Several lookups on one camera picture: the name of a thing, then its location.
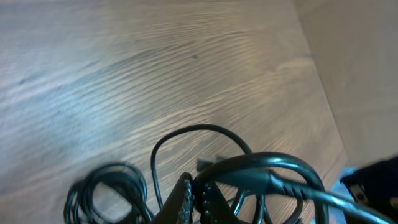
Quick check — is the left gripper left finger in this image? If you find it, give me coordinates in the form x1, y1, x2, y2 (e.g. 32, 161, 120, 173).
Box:
150, 172, 193, 224

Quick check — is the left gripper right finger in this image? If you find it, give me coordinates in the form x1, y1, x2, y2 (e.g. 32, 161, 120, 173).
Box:
193, 179, 248, 224

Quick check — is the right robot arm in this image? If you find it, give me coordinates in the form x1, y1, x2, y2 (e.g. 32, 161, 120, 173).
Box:
340, 157, 397, 222

